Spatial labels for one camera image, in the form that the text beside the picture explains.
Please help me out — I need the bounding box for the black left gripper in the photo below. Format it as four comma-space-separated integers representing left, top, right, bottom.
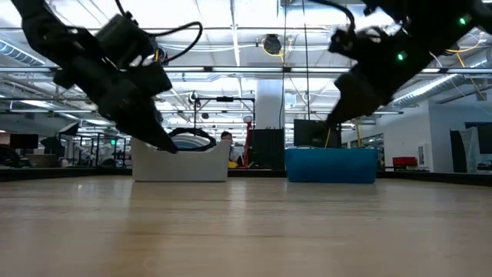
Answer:
53, 57, 179, 154

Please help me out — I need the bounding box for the dark wall screen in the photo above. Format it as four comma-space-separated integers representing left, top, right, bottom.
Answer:
464, 122, 492, 155

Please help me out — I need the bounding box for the black computer tower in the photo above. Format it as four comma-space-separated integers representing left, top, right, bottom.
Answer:
251, 128, 286, 170

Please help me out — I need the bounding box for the black ceiling cable reel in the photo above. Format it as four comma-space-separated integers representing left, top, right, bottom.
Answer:
262, 33, 284, 56

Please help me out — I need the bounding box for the black standing panel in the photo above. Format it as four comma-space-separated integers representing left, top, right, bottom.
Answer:
449, 129, 469, 174

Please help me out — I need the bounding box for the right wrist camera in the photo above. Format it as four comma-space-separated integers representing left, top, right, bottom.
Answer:
328, 25, 372, 58

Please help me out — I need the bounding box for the black table frame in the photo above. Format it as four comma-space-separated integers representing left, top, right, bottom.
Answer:
0, 166, 492, 189

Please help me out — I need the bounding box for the red stand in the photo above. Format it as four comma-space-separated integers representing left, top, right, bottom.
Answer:
241, 115, 255, 169

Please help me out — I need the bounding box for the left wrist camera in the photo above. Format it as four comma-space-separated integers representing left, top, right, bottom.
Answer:
135, 63, 174, 98

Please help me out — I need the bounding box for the black background rig frame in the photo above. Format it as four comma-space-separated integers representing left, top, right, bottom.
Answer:
193, 95, 257, 145

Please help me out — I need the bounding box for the red bin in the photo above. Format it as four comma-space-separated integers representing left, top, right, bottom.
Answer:
391, 155, 419, 168

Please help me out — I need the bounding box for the teal blue bin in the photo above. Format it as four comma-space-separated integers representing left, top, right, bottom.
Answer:
284, 147, 380, 185

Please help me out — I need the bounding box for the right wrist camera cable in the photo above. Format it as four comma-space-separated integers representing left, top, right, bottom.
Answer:
306, 0, 357, 32

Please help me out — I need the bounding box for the person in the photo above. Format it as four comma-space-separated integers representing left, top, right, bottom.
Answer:
220, 130, 243, 165

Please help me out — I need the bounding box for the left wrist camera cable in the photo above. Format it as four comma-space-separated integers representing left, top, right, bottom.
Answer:
148, 21, 204, 65

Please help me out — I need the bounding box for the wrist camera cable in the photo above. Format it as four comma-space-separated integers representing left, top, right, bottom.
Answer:
148, 21, 204, 65
306, 0, 357, 32

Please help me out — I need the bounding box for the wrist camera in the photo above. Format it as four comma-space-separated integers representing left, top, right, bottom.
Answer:
328, 25, 372, 58
135, 63, 174, 98

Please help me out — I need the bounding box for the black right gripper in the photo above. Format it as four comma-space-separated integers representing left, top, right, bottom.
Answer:
326, 35, 434, 126

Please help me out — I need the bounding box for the grey plastic bin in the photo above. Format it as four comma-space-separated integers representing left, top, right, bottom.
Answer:
131, 137, 232, 183

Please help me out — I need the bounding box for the black monitor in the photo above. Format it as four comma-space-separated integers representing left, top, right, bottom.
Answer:
293, 118, 342, 149

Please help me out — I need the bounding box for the small black screen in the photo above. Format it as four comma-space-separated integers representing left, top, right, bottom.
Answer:
8, 132, 40, 151

